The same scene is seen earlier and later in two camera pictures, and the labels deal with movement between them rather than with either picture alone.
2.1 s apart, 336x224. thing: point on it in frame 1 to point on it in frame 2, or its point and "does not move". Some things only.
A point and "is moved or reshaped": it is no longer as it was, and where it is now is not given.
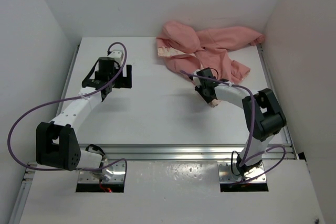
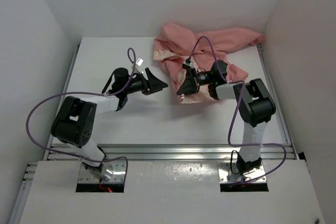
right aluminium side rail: (286, 131) does not move
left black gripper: (123, 82) to (156, 84)
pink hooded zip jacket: (187, 51) is moved or reshaped
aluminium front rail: (182, 152) does not move
